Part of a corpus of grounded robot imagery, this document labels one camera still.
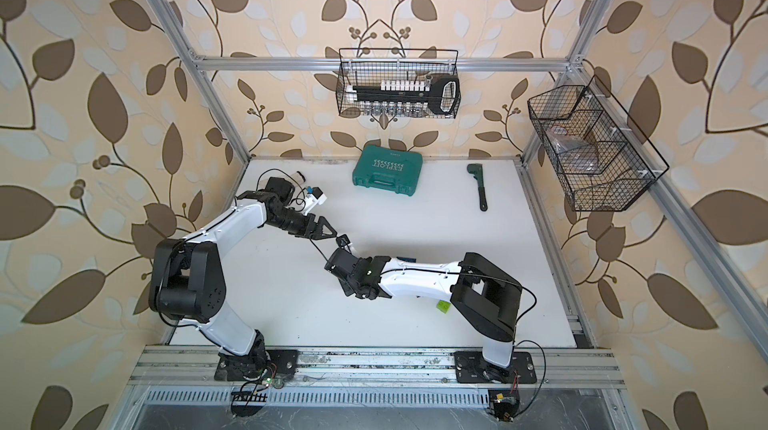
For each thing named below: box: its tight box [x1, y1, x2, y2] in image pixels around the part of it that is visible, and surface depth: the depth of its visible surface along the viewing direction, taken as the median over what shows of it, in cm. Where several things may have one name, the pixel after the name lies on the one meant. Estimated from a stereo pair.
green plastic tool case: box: [352, 145, 423, 196], surface depth 114 cm
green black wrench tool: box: [466, 163, 488, 212], surface depth 114 cm
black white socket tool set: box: [346, 75, 460, 117], surface depth 86 cm
